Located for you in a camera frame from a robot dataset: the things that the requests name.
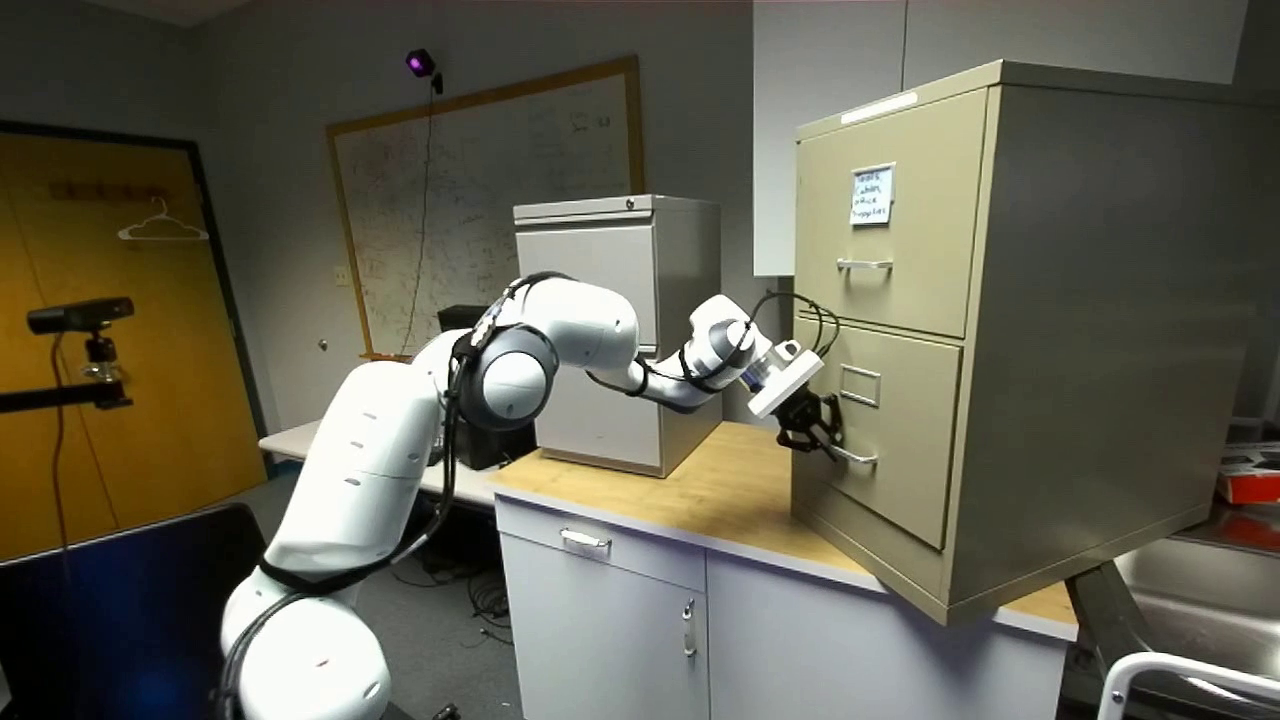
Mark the beige cabinet drawer with label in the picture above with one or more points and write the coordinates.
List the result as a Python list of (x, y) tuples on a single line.
[(923, 226)]

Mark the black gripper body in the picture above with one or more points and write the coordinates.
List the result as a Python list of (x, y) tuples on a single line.
[(804, 419)]

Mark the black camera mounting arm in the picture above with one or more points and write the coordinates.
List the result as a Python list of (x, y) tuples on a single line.
[(55, 396)]

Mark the yellow door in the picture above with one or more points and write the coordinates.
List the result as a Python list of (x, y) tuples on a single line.
[(145, 443)]

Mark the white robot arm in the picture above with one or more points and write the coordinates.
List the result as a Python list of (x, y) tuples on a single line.
[(361, 464)]

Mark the whiteboard with wooden frame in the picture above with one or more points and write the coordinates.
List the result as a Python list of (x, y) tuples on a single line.
[(424, 200)]

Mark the beige filing cabinet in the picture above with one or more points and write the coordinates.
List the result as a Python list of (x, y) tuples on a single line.
[(1104, 333)]

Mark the white cabinet with wooden countertop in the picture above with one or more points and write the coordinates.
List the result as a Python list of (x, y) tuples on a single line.
[(612, 626)]

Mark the gray filing cabinet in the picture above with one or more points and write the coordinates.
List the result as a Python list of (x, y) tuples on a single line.
[(602, 282)]

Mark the red box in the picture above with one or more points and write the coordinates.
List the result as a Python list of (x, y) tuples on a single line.
[(1252, 487)]

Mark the steel sink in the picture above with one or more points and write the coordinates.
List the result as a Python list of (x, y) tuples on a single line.
[(1202, 587)]

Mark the purple lit wall camera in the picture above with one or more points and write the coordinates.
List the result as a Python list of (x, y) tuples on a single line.
[(420, 62)]

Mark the black stereo camera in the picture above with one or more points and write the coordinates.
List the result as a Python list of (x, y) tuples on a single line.
[(82, 313)]

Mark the white metal tube frame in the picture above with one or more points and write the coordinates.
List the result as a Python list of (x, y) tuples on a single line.
[(1175, 663)]

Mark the white paper label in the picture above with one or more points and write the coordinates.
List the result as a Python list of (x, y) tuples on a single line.
[(874, 199)]

